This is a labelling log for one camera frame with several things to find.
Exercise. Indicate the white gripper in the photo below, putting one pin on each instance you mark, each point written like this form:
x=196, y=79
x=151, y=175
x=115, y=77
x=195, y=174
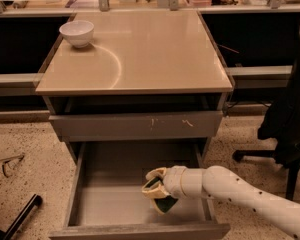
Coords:
x=173, y=182

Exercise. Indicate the green yellow sponge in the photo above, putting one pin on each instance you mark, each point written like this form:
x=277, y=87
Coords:
x=162, y=206

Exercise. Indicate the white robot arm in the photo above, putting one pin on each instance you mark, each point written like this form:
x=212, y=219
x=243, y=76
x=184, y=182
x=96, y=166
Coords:
x=217, y=182

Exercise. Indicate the open grey middle drawer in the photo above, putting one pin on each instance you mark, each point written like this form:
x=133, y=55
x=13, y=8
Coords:
x=106, y=202

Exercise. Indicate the closed grey top drawer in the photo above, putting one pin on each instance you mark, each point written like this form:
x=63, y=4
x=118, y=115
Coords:
x=136, y=126

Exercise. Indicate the grey drawer cabinet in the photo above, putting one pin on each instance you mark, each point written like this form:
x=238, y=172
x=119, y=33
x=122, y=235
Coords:
x=156, y=61

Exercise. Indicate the black office chair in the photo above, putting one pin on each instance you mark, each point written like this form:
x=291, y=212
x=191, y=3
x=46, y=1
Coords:
x=282, y=122

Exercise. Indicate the white ceramic bowl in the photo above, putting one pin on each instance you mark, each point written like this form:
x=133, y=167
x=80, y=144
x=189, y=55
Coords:
x=77, y=33

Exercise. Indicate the black chair leg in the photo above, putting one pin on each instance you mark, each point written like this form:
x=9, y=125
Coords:
x=35, y=200

